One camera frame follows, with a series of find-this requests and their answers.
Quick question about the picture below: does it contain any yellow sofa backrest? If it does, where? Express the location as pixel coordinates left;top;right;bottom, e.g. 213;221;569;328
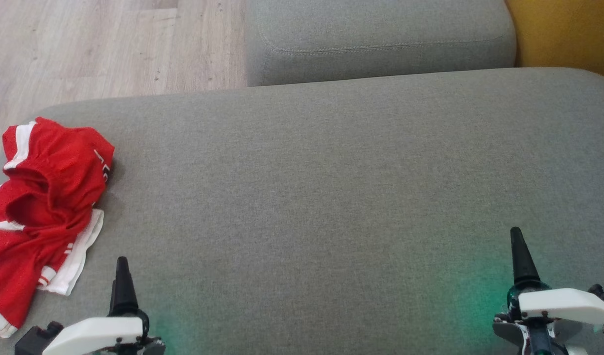
504;0;604;84

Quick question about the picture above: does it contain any grey sofa seat cushion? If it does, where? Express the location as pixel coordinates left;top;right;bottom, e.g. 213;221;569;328
244;0;517;87

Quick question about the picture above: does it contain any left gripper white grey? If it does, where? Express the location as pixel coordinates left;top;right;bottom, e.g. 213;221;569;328
42;256;166;355

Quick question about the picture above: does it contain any red white-edged garment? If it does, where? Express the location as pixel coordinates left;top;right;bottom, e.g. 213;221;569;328
0;185;105;339

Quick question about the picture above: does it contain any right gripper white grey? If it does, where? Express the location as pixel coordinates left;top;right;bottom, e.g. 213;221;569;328
493;227;604;355

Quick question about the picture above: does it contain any large grey sofa cushion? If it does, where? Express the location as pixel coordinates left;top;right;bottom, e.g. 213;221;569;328
0;68;604;355

